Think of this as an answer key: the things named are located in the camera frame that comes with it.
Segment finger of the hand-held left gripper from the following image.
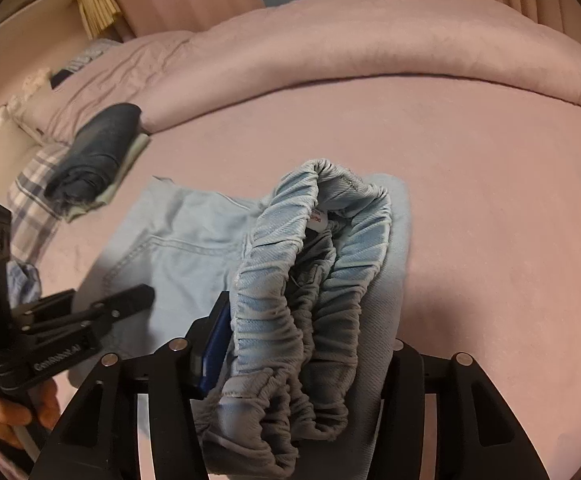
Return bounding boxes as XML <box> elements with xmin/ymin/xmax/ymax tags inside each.
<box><xmin>18</xmin><ymin>310</ymin><xmax>117</xmax><ymax>345</ymax></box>
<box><xmin>10</xmin><ymin>283</ymin><xmax>156</xmax><ymax>322</ymax></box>

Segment plaid cloth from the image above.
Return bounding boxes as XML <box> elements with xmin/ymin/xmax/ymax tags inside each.
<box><xmin>6</xmin><ymin>142</ymin><xmax>72</xmax><ymax>306</ymax></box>

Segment beige fringed hanging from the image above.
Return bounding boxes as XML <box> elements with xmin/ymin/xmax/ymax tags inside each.
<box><xmin>76</xmin><ymin>0</ymin><xmax>122</xmax><ymax>40</ymax></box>

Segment light green folded cloth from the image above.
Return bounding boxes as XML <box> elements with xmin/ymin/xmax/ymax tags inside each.
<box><xmin>64</xmin><ymin>132</ymin><xmax>151</xmax><ymax>222</ymax></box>

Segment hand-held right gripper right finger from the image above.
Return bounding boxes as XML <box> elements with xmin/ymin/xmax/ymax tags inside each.
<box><xmin>371</xmin><ymin>339</ymin><xmax>551</xmax><ymax>480</ymax></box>

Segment pink bed sheet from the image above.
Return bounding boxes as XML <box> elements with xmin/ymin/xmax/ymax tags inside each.
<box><xmin>0</xmin><ymin>80</ymin><xmax>581</xmax><ymax>480</ymax></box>

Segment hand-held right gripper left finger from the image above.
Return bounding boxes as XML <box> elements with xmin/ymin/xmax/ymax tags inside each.
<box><xmin>29</xmin><ymin>290</ymin><xmax>232</xmax><ymax>480</ymax></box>

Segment dark folded jeans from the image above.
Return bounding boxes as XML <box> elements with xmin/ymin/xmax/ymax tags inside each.
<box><xmin>44</xmin><ymin>102</ymin><xmax>144</xmax><ymax>207</ymax></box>

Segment pink folded duvet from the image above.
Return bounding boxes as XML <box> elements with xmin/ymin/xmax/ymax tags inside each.
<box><xmin>139</xmin><ymin>0</ymin><xmax>581</xmax><ymax>134</ymax></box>

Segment plaid pillow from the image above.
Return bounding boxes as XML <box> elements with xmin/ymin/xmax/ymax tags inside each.
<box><xmin>63</xmin><ymin>39</ymin><xmax>122</xmax><ymax>77</ymax></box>

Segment light blue pants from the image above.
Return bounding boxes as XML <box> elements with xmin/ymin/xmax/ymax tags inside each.
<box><xmin>73</xmin><ymin>158</ymin><xmax>412</xmax><ymax>480</ymax></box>

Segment pink pillow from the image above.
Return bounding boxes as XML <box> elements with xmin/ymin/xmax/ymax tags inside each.
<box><xmin>14</xmin><ymin>30</ymin><xmax>197</xmax><ymax>147</ymax></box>

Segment person's left hand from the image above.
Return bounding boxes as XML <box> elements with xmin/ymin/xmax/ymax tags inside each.
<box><xmin>0</xmin><ymin>379</ymin><xmax>62</xmax><ymax>450</ymax></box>

